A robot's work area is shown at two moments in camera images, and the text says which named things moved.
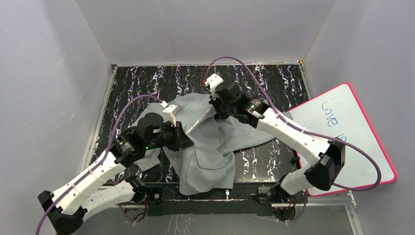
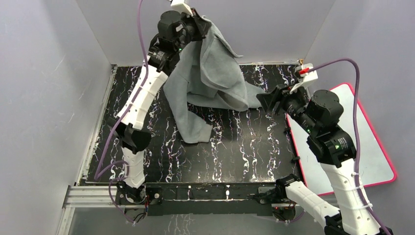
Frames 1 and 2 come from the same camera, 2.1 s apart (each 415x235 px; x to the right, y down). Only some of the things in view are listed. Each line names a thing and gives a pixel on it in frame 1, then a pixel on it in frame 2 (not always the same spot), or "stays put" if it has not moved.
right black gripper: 215,103 to 278,93
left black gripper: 181,137 to 199,23
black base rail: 244,199 stays put
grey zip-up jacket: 207,165 to 203,74
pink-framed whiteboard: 336,114 stays put
